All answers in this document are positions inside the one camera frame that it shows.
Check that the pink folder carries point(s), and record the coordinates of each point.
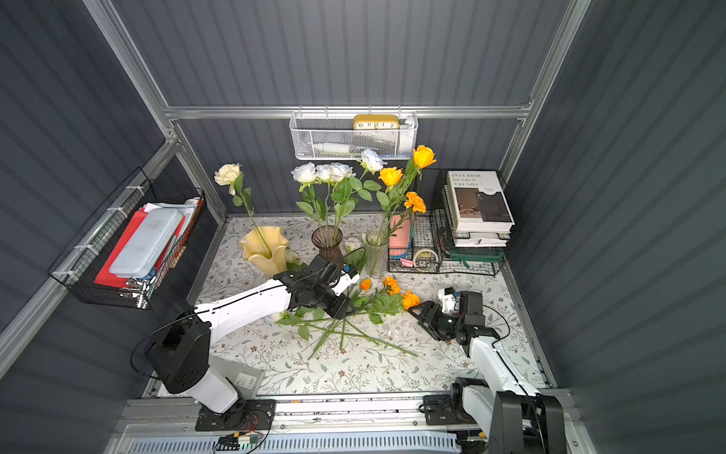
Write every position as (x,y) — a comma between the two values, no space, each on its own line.
(400,240)

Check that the red folder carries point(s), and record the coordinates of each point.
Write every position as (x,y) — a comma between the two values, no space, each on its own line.
(104,277)

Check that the orange tulip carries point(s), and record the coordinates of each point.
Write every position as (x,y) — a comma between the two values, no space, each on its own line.
(357,295)

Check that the purple ribbed glass vase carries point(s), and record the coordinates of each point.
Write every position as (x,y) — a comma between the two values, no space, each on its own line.
(327,240)

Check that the yellow orange rose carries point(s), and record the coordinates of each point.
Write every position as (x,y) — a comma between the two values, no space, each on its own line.
(422,157)

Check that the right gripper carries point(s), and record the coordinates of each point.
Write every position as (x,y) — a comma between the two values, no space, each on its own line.
(437,323)

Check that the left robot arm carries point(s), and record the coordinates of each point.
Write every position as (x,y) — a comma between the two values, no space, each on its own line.
(179,351)

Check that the orange rose on table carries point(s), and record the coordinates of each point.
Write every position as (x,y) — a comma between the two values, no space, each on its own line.
(389,304)

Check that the yellow wavy vase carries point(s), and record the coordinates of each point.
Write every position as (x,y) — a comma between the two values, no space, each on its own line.
(253,250)

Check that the pile of flowers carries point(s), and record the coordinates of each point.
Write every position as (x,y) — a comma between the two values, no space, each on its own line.
(308,323)

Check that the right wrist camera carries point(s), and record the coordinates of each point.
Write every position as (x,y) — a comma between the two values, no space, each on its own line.
(449,300)

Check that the cream white rose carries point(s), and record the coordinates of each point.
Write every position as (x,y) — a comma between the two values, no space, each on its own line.
(232,177)

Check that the tape roll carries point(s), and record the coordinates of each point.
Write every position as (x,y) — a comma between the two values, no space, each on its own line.
(426,258)

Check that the black wire side basket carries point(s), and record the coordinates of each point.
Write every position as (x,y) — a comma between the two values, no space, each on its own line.
(78,269)

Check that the white plastic case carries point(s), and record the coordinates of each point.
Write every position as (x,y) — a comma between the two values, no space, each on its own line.
(140,253)

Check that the interior design trends book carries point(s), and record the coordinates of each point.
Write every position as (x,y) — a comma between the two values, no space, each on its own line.
(478,202)

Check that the white wire wall basket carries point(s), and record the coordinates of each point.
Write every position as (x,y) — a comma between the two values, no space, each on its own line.
(328,135)

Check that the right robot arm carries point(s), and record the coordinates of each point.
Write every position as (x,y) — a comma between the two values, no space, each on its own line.
(513,415)

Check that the yellow clock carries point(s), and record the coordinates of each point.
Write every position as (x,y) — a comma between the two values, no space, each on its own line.
(376,122)

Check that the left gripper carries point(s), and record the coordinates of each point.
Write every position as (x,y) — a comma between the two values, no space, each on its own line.
(332,287)

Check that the black wire desk organizer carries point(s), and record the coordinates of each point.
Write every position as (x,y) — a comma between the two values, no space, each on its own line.
(434,230)

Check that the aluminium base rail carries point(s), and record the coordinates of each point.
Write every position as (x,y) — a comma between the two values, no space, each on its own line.
(356,423)

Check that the clear glass vase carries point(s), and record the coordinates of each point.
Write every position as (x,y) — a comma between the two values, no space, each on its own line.
(377,254)

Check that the floral table mat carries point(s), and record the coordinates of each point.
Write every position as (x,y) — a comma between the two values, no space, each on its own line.
(406,360)

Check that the large orange marigold stem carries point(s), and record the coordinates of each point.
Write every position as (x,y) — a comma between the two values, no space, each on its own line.
(346,328)

